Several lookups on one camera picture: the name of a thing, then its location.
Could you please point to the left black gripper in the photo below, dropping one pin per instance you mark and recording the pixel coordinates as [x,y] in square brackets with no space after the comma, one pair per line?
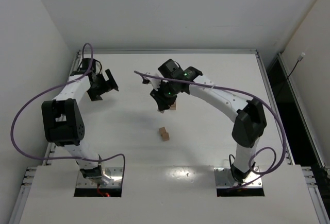
[103,86]

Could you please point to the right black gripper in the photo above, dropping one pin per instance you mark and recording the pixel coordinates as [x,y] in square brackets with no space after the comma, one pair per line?
[162,99]

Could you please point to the small wooden cube block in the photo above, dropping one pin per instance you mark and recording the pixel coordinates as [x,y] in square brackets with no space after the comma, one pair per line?
[173,108]

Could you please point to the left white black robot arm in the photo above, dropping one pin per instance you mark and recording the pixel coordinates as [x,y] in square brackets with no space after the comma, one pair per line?
[63,122]

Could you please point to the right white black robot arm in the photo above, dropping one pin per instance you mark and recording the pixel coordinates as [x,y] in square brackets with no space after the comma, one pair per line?
[248,116]

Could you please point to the front left wooden block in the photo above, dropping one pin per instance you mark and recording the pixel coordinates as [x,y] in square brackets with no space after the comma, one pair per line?
[165,136]

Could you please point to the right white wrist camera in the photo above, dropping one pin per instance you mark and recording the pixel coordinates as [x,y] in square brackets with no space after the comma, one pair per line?
[154,82]

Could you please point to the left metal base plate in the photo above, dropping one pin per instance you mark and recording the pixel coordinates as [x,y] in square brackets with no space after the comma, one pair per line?
[110,179]

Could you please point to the metal base plate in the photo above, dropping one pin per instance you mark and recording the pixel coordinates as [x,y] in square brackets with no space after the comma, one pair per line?
[225,180]
[110,179]

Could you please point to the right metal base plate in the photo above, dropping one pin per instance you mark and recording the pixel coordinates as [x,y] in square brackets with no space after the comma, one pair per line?
[225,180]

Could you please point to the black wall cable white plug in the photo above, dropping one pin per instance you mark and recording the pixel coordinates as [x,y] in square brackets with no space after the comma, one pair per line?
[299,59]

